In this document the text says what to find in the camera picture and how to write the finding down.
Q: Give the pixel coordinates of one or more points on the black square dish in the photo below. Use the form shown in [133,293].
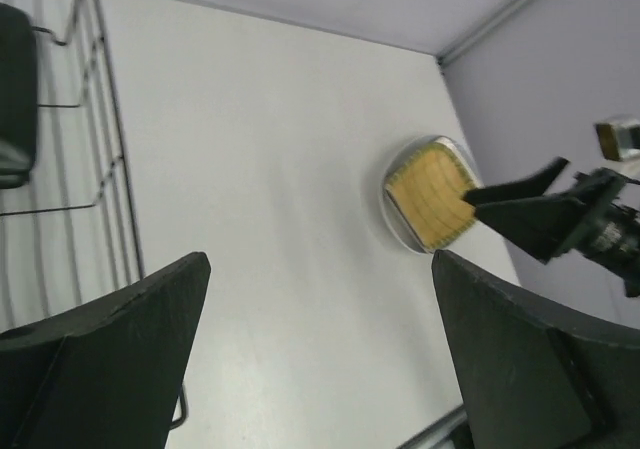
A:
[19,97]

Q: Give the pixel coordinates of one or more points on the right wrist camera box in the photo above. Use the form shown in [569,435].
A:
[618,138]

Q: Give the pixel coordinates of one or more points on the woven fan-shaped plate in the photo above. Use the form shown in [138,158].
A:
[430,194]

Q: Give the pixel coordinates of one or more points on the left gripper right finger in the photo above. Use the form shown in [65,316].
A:
[534,373]

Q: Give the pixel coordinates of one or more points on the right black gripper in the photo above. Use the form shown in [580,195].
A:
[586,218]

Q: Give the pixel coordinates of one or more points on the black wire dish rack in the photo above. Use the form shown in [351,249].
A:
[70,235]

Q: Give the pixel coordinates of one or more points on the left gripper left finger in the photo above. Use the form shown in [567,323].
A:
[108,373]

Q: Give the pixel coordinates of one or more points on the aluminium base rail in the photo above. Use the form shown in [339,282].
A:
[438,432]

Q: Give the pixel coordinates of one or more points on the white rectangular plate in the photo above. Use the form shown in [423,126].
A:
[400,219]

